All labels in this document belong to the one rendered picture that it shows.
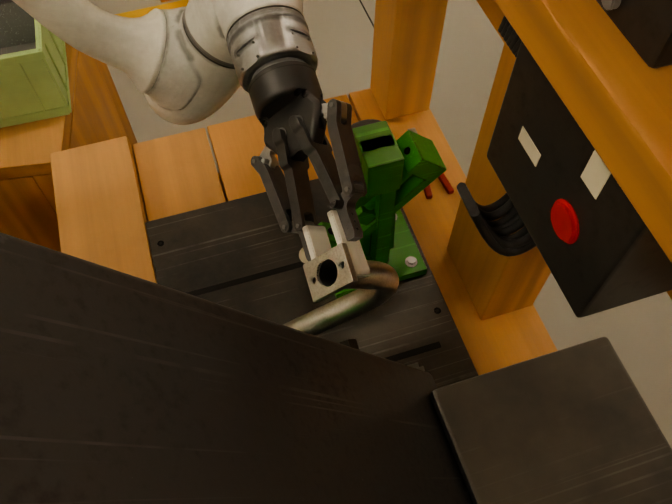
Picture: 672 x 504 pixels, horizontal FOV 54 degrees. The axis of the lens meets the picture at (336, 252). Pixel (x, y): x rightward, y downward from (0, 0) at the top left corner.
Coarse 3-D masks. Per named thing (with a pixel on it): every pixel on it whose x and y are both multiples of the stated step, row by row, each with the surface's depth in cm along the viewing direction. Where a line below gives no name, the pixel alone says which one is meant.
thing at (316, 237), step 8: (304, 232) 66; (312, 232) 66; (320, 232) 67; (312, 240) 66; (320, 240) 67; (328, 240) 68; (312, 248) 65; (320, 248) 66; (328, 248) 67; (312, 256) 65
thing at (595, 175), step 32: (512, 96) 50; (544, 96) 46; (512, 128) 52; (544, 128) 47; (576, 128) 43; (512, 160) 53; (544, 160) 48; (576, 160) 44; (512, 192) 55; (544, 192) 50; (576, 192) 45; (608, 192) 42; (544, 224) 51; (576, 224) 46; (608, 224) 42; (640, 224) 39; (544, 256) 52; (576, 256) 47; (608, 256) 43; (640, 256) 43; (576, 288) 49; (608, 288) 46; (640, 288) 48
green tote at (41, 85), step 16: (48, 32) 132; (48, 48) 127; (64, 48) 142; (0, 64) 121; (16, 64) 122; (32, 64) 123; (48, 64) 125; (64, 64) 140; (0, 80) 124; (16, 80) 125; (32, 80) 126; (48, 80) 127; (64, 80) 136; (0, 96) 127; (16, 96) 128; (32, 96) 129; (48, 96) 130; (64, 96) 133; (0, 112) 131; (16, 112) 132; (32, 112) 133; (48, 112) 133; (64, 112) 135
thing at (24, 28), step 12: (0, 0) 135; (0, 12) 134; (12, 12) 134; (24, 12) 135; (0, 24) 135; (12, 24) 135; (24, 24) 136; (0, 36) 136; (12, 36) 137; (24, 36) 137; (0, 48) 138
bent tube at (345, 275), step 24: (312, 264) 64; (336, 264) 62; (384, 264) 69; (312, 288) 64; (336, 288) 62; (360, 288) 66; (384, 288) 69; (312, 312) 81; (336, 312) 79; (360, 312) 78
